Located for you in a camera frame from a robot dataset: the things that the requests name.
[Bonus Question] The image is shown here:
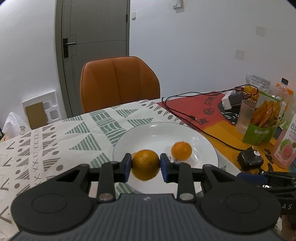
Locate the large orange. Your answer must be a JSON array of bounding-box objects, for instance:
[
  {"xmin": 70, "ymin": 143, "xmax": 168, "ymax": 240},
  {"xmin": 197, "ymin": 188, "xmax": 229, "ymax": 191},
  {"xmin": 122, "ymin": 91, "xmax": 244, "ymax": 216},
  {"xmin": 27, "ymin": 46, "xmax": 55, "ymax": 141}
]
[{"xmin": 132, "ymin": 149, "xmax": 160, "ymax": 181}]

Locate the person's right hand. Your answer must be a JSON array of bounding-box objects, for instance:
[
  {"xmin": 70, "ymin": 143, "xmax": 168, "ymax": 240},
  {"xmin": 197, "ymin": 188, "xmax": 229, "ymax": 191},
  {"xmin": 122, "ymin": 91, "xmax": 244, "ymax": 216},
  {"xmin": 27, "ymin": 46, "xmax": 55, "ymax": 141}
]
[{"xmin": 281, "ymin": 214, "xmax": 296, "ymax": 241}]

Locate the black charger plug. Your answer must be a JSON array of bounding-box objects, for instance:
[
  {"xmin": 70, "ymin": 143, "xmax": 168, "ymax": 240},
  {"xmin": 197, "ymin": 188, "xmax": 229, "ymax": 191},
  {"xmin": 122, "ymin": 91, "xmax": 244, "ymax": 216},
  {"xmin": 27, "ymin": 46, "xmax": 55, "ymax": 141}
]
[{"xmin": 237, "ymin": 147, "xmax": 264, "ymax": 171}]

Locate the pink guava juice bottle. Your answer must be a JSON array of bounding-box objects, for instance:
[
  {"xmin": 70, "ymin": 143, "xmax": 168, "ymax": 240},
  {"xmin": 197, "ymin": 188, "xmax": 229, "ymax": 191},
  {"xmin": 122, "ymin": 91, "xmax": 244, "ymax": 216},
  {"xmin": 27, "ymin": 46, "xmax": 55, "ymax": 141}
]
[{"xmin": 272, "ymin": 113, "xmax": 295, "ymax": 168}]

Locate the white plate blue rim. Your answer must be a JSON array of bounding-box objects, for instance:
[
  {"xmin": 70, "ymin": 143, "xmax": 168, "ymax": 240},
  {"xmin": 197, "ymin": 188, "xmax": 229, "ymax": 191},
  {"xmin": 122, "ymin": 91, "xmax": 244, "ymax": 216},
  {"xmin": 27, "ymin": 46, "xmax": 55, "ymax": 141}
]
[{"xmin": 113, "ymin": 122, "xmax": 219, "ymax": 195}]

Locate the red orange table mat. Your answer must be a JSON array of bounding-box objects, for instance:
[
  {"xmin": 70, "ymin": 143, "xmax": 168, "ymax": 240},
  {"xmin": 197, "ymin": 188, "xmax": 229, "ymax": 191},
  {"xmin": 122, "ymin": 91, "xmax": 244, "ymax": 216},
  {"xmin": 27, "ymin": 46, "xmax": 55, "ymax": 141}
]
[{"xmin": 157, "ymin": 91, "xmax": 296, "ymax": 173}]

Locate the dried mango snack bag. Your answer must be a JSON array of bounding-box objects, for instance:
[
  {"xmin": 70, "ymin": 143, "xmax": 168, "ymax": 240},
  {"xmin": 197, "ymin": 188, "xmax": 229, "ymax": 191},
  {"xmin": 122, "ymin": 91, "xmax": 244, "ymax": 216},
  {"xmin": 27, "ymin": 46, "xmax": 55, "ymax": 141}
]
[{"xmin": 242, "ymin": 91, "xmax": 285, "ymax": 146}]

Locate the white power adapter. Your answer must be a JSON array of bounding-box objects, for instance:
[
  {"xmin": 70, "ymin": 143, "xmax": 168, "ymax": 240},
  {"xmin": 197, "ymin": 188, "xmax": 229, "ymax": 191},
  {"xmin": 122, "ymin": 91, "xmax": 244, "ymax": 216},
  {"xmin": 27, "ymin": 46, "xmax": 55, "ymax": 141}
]
[{"xmin": 222, "ymin": 90, "xmax": 244, "ymax": 110}]

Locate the patterned white tablecloth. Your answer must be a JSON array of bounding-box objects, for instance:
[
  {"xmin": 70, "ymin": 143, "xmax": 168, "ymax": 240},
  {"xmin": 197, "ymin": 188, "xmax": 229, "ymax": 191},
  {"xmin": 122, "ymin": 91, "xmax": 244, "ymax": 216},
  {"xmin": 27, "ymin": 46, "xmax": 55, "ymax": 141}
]
[{"xmin": 1, "ymin": 100, "xmax": 182, "ymax": 240}]

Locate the orange leather chair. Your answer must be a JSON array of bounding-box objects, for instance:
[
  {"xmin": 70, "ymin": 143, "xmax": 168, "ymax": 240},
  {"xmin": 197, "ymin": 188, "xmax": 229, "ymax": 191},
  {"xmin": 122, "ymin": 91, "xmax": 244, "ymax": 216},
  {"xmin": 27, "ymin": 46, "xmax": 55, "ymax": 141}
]
[{"xmin": 80, "ymin": 56, "xmax": 161, "ymax": 113}]

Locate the white foam packaging with cardboard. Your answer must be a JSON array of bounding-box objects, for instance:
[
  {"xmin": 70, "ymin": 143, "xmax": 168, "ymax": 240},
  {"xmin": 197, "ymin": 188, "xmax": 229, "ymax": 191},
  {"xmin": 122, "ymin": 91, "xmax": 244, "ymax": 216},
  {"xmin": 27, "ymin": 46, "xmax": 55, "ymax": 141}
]
[{"xmin": 22, "ymin": 91, "xmax": 62, "ymax": 130}]

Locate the silver snack packet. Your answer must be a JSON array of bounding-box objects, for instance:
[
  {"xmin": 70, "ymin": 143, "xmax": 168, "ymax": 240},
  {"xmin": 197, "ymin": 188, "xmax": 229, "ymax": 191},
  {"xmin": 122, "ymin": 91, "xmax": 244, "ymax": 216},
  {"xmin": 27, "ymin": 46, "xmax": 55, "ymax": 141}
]
[{"xmin": 246, "ymin": 73, "xmax": 271, "ymax": 93}]

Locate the clear plastic bag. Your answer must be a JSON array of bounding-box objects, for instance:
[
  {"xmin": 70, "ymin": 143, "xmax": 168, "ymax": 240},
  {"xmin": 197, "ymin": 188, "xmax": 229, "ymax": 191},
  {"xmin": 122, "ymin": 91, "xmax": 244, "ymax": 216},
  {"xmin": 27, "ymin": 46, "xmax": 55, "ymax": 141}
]
[{"xmin": 2, "ymin": 112, "xmax": 32, "ymax": 140}]

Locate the black cable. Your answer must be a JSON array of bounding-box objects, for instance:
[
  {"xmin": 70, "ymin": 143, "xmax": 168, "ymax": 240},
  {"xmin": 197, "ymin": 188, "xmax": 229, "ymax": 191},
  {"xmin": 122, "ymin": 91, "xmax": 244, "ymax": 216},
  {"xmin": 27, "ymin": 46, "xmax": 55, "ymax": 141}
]
[{"xmin": 161, "ymin": 85, "xmax": 260, "ymax": 152}]

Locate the grey door with handle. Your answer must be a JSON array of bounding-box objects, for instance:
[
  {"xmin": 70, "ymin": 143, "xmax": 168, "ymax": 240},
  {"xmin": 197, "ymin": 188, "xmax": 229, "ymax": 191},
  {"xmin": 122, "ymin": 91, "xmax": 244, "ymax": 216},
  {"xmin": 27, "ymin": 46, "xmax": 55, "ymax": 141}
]
[{"xmin": 55, "ymin": 0, "xmax": 130, "ymax": 117}]

